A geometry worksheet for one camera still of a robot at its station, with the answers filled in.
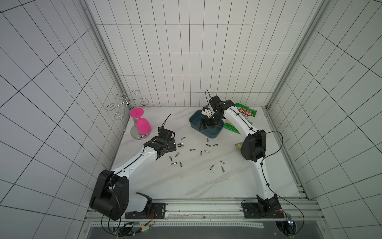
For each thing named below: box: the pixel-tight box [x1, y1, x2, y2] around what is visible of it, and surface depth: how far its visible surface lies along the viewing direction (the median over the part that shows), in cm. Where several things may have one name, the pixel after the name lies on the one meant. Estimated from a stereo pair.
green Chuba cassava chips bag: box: [235, 103, 258, 118], surface depth 120 cm
